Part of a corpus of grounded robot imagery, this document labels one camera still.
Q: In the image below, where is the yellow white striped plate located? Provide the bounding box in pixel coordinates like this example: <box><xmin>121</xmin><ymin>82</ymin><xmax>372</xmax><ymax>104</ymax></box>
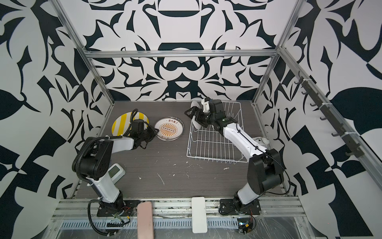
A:
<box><xmin>111</xmin><ymin>112</ymin><xmax>149</xmax><ymax>136</ymax></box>

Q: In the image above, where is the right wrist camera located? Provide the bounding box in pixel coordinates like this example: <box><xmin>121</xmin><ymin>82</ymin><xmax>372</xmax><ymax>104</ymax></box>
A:
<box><xmin>201</xmin><ymin>97</ymin><xmax>210</xmax><ymax>113</ymax></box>

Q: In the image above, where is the white wire dish rack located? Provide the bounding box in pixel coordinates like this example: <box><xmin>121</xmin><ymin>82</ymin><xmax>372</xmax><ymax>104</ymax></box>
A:
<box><xmin>186</xmin><ymin>101</ymin><xmax>248</xmax><ymax>164</ymax></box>

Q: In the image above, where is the pink flat bar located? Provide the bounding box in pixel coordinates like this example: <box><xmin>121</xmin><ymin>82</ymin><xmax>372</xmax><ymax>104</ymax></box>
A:
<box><xmin>137</xmin><ymin>202</ymin><xmax>154</xmax><ymax>239</ymax></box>

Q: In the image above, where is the white flat block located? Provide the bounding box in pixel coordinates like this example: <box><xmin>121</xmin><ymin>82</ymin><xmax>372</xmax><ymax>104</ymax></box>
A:
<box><xmin>192</xmin><ymin>197</ymin><xmax>208</xmax><ymax>234</ymax></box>

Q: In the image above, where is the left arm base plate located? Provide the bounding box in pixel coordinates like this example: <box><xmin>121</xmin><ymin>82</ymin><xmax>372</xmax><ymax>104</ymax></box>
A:
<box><xmin>97</xmin><ymin>200</ymin><xmax>141</xmax><ymax>217</ymax></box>

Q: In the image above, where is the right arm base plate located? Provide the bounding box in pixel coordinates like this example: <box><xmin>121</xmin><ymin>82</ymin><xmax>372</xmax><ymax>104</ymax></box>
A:
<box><xmin>218</xmin><ymin>199</ymin><xmax>262</xmax><ymax>216</ymax></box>

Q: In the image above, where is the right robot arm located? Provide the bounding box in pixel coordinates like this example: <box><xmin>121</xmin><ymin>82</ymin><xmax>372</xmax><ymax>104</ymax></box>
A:
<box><xmin>185</xmin><ymin>98</ymin><xmax>285</xmax><ymax>206</ymax></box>

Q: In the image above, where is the black hook rail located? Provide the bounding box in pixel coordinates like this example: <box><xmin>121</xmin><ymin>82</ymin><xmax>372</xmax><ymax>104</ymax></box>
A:
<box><xmin>295</xmin><ymin>71</ymin><xmax>365</xmax><ymax>158</ymax></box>

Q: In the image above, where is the small circuit board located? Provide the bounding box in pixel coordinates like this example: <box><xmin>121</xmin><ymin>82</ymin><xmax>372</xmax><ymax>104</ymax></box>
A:
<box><xmin>238</xmin><ymin>217</ymin><xmax>257</xmax><ymax>234</ymax></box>

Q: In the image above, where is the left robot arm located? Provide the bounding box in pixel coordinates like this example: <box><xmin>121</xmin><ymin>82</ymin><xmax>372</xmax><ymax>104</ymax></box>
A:
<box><xmin>72</xmin><ymin>119</ymin><xmax>159</xmax><ymax>208</ymax></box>

